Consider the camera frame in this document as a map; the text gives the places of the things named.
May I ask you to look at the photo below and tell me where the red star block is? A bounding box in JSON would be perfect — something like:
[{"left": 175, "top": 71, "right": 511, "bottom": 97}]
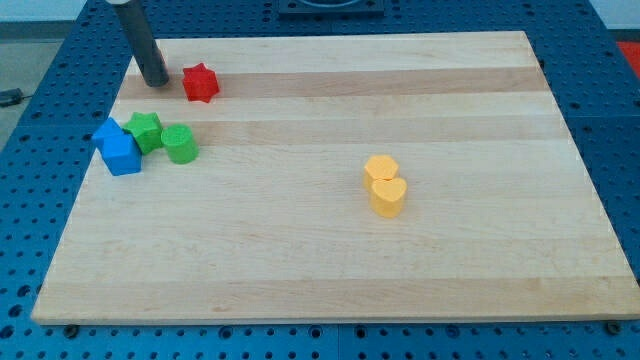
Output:
[{"left": 182, "top": 63, "right": 220, "bottom": 103}]

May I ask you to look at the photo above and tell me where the green star block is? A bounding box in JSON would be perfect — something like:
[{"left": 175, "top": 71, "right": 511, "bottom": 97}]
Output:
[{"left": 122, "top": 112, "right": 163, "bottom": 155}]

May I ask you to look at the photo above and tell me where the yellow hexagon block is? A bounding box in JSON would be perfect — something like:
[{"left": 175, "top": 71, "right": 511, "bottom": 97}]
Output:
[{"left": 363, "top": 154, "right": 399, "bottom": 192}]

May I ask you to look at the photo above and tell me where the yellow heart block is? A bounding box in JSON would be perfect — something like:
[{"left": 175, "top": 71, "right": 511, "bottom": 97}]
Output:
[{"left": 369, "top": 178, "right": 407, "bottom": 218}]

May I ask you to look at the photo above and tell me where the wooden board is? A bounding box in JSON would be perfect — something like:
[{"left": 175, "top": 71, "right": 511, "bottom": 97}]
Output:
[{"left": 32, "top": 31, "right": 639, "bottom": 325}]

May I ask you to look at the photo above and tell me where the green cylinder block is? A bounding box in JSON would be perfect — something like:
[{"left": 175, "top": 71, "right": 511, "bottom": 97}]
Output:
[{"left": 161, "top": 124, "right": 199, "bottom": 164}]

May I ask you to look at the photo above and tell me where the blue pentagon block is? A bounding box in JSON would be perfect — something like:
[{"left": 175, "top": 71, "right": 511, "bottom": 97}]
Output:
[{"left": 101, "top": 134, "right": 142, "bottom": 176}]

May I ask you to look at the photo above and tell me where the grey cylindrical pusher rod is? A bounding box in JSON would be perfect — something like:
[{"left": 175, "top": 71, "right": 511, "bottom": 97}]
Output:
[{"left": 107, "top": 0, "right": 169, "bottom": 88}]

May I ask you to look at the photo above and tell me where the blue cube block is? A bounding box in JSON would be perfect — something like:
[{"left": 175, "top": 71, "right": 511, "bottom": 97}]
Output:
[{"left": 91, "top": 117, "right": 124, "bottom": 151}]

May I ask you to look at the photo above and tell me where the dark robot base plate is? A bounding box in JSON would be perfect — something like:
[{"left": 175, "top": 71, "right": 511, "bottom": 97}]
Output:
[{"left": 276, "top": 0, "right": 385, "bottom": 16}]

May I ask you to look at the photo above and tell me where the black device with cable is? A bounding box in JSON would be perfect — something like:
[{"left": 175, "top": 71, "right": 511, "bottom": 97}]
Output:
[{"left": 0, "top": 88, "right": 24, "bottom": 108}]

